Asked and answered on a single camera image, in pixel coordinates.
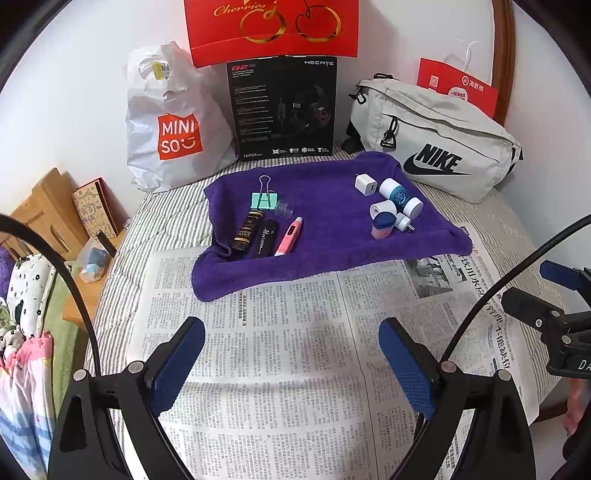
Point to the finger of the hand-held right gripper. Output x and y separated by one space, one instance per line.
531 304
561 273

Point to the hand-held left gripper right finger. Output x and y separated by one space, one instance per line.
406 364

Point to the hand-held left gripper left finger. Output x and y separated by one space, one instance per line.
178 364

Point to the blue and orange small case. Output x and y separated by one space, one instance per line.
383 228

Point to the brown tube gold print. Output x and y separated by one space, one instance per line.
244 230

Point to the black tube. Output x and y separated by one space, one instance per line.
267 237

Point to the white and teal bottle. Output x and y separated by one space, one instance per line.
399 196

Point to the pink pen-shaped device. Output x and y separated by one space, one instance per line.
288 235

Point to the white cube charger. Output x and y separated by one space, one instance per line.
366 185

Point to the green binder clip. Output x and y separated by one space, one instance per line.
263 201

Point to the transparent plastic cap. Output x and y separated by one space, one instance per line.
285 208

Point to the person's right hand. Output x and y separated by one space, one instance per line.
577 406

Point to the newspaper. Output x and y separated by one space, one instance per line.
277 346

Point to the green mat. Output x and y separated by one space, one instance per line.
64 360

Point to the clear bag with blue item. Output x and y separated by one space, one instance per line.
94 263

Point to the purple towel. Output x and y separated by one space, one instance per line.
332 249

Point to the pink printed cloth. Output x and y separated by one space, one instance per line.
23 392

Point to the white black-dotted cloth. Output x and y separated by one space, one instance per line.
32 286

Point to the patterned cover book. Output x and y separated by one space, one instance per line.
94 210

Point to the grey waist bag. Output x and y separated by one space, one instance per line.
443 124

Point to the purple plush item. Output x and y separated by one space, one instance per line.
4 263

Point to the light wooden furniture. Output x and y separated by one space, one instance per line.
41 212

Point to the white plastic shopping bag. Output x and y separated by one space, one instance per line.
152 106

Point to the black headphone box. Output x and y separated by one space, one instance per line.
277 106

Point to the red gift box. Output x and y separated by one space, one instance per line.
277 46

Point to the brown wooden frame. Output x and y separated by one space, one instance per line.
505 55

